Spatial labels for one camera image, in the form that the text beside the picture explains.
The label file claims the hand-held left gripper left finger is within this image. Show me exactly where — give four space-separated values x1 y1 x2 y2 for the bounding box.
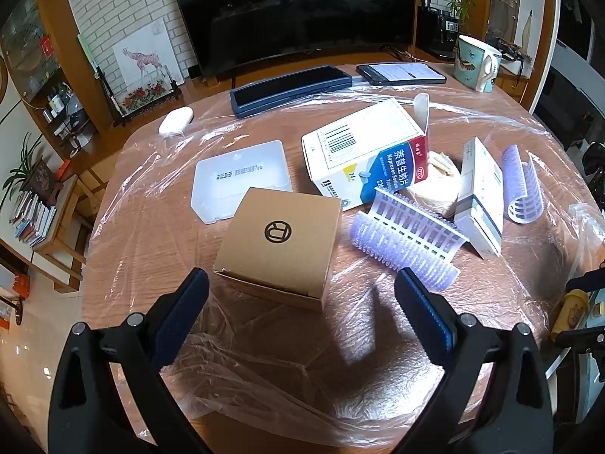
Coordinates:
47 267 212 454

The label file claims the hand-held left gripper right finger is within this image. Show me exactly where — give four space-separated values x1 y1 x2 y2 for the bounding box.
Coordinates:
394 267 556 454

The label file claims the brown cardboard box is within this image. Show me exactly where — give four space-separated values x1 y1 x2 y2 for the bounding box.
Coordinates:
213 187 343 313

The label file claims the white tissue ball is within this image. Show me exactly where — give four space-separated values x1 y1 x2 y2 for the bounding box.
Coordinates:
406 150 463 218

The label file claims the white and blue medicine box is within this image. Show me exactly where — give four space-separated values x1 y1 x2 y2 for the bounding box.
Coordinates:
301 93 432 212

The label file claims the purple hair roller strip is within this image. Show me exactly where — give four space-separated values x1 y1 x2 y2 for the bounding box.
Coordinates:
350 187 468 292

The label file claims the clear plastic table sheet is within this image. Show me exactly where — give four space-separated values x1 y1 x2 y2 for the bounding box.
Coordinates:
86 76 605 442

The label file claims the small white carton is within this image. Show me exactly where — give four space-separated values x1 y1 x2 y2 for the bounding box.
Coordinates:
453 136 505 259

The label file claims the wooden side table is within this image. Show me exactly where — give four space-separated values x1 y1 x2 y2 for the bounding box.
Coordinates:
31 174 92 294

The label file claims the white plastic tray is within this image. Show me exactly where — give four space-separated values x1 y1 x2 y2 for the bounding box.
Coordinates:
190 140 292 224

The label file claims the yellow plastic object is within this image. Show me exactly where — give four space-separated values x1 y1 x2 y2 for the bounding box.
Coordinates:
551 289 591 341

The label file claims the purple curled roller strip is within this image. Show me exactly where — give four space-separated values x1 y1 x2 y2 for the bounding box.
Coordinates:
501 145 545 224

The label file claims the stack of books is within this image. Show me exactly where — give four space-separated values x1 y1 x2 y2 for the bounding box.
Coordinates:
9 189 58 249

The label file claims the white computer mouse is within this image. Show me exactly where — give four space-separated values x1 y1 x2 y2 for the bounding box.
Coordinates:
158 107 195 134

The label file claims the long-leaved potted plant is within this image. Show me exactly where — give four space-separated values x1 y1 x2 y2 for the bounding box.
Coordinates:
2 132 53 204

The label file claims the framed flower painting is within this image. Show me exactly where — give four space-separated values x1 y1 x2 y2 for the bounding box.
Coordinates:
97 64 183 126

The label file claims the black smartphone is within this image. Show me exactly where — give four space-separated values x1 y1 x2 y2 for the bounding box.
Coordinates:
356 62 447 87

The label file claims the dark blue flat case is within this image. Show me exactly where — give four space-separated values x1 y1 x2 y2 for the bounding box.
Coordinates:
230 65 354 119

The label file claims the teal and white mug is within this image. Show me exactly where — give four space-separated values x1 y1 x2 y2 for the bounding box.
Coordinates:
455 34 502 93

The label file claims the giraffe picture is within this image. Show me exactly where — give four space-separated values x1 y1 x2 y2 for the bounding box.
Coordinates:
113 18 184 101

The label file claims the black coffee machine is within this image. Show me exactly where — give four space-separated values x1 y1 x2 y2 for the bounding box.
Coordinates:
416 0 461 60

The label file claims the wooden display cabinet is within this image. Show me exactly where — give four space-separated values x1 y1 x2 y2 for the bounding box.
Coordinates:
0 0 121 157

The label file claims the small green potted plant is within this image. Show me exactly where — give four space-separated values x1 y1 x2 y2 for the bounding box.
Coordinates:
447 0 476 34

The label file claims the black television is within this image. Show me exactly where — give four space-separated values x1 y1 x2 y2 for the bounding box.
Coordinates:
166 0 419 79

